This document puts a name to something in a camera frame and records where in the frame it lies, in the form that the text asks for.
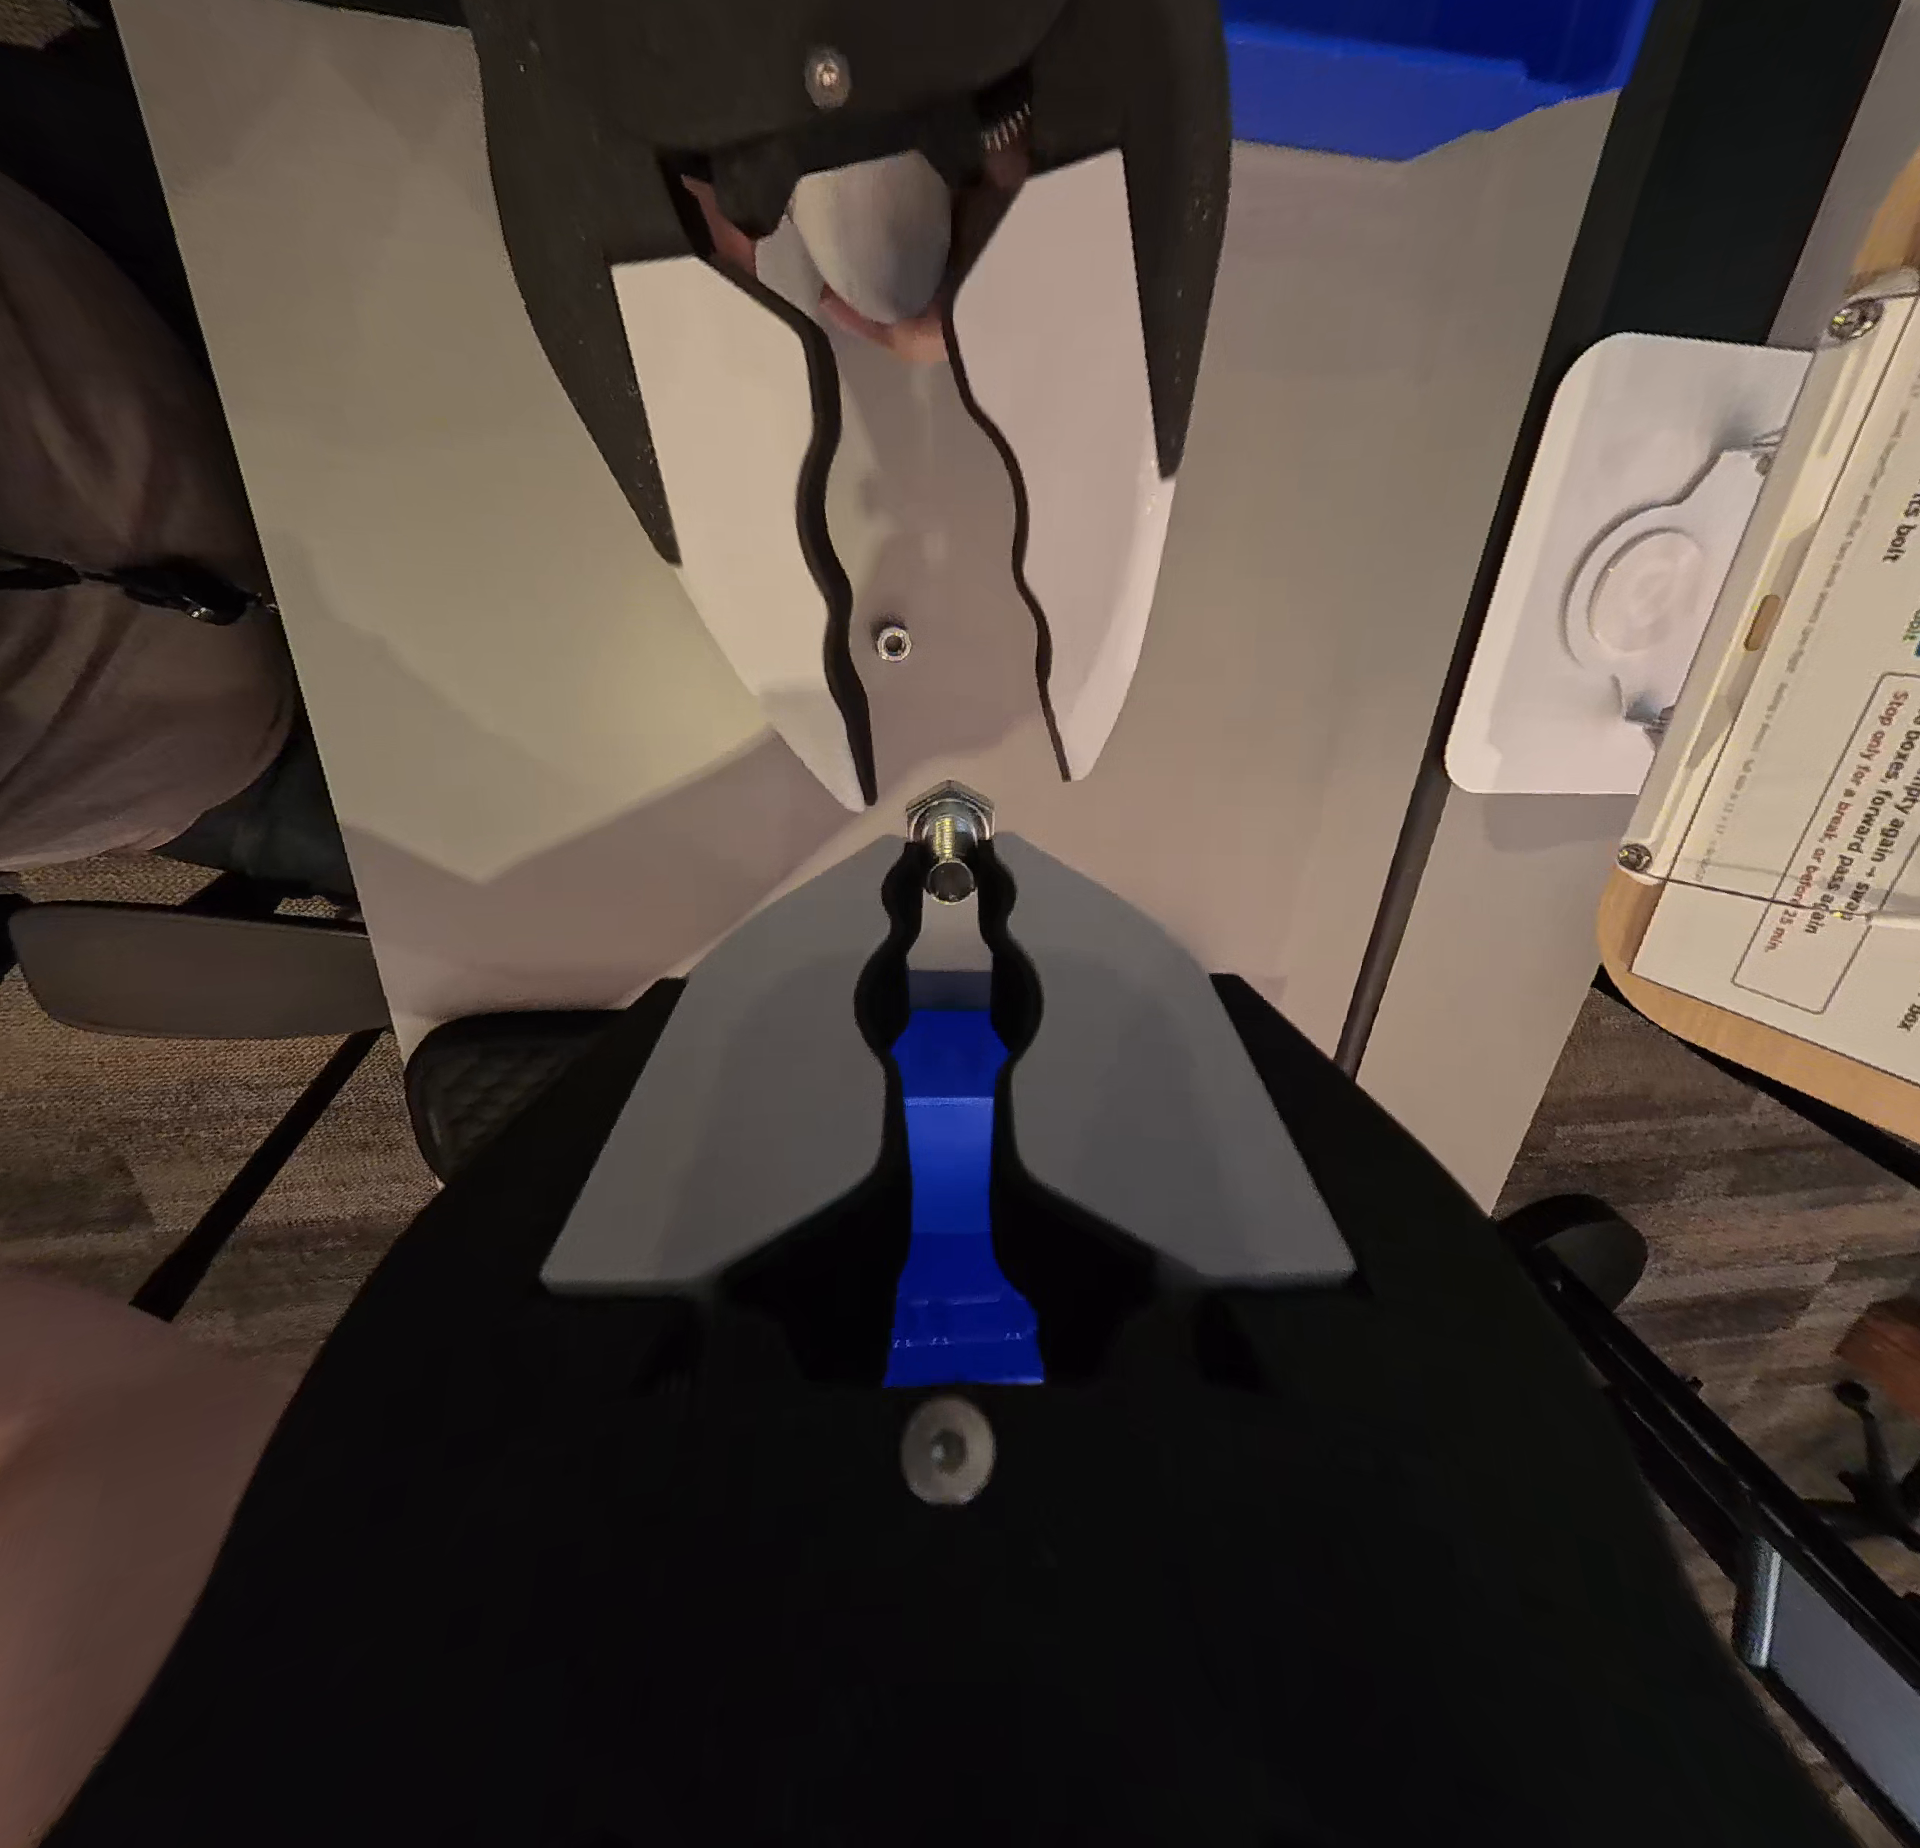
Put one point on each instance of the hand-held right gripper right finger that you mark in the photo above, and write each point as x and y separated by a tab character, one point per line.
1185	1127

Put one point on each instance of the person's right forearm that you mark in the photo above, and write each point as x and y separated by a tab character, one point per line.
104	1549

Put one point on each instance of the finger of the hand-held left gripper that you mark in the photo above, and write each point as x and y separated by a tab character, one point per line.
1080	424
720	439

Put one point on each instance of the person's left hand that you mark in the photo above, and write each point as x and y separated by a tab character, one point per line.
886	329

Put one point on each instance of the white board stand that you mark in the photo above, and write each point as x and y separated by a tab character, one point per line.
1561	602

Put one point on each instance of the wooden instruction board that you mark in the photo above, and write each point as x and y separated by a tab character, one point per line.
1799	828

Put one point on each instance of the blue plastic parts bin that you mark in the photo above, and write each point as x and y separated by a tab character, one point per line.
960	1127
1425	34

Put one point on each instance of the person's black office chair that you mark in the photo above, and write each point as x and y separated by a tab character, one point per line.
180	972

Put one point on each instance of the small silver hex nut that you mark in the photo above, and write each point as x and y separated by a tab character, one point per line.
893	642
923	807

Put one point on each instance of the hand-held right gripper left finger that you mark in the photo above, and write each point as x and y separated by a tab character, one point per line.
705	1127

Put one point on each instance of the black desk leg frame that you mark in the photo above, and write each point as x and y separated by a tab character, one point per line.
1695	1442

